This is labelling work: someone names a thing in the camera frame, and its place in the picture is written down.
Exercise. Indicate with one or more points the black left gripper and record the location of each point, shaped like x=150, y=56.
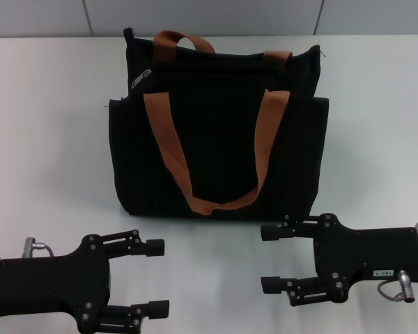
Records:
x=48, y=285

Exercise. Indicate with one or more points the silver zipper pull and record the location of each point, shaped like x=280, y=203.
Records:
x=141, y=79

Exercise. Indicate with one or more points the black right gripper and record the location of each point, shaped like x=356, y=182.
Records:
x=365, y=254

